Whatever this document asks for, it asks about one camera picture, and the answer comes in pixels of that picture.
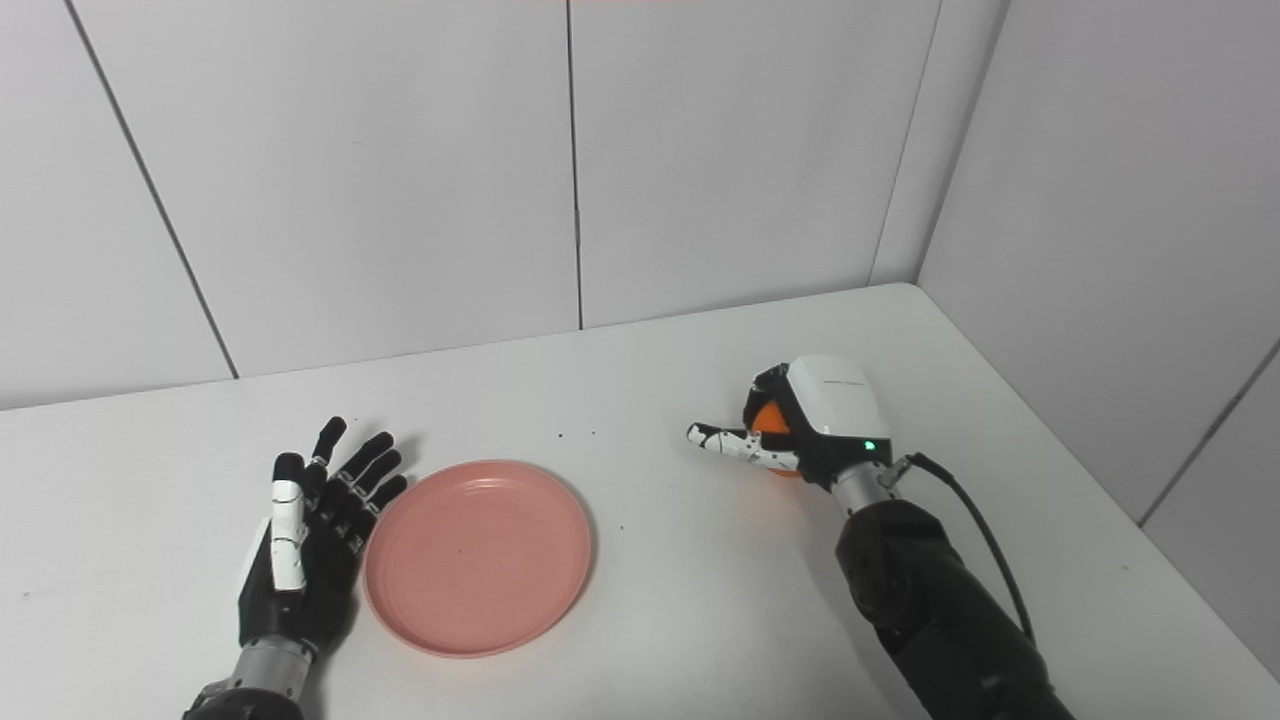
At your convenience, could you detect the pink plastic plate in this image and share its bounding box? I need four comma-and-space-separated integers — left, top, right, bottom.
363, 459, 593, 659

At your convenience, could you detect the orange fruit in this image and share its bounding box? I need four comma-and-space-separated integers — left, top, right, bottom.
750, 400, 801, 479

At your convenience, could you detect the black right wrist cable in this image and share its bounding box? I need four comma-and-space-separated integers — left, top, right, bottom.
880, 452, 1036, 643

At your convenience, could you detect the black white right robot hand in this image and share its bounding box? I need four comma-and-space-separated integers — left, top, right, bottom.
686, 354, 893, 491

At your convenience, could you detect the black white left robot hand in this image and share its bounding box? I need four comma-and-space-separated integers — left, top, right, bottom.
237, 416, 409, 661

